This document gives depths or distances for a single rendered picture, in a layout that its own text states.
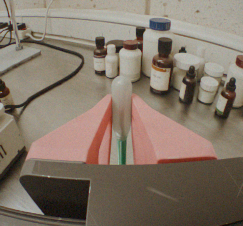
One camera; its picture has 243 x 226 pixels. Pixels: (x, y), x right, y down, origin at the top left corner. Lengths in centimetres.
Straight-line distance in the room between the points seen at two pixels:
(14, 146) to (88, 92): 20
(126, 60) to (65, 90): 14
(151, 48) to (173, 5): 16
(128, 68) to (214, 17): 26
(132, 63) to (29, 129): 24
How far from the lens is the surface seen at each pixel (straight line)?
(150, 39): 43
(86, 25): 65
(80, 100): 39
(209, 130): 35
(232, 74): 40
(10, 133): 28
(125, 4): 60
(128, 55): 41
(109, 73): 45
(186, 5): 53
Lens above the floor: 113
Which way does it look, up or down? 37 degrees down
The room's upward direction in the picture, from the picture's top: straight up
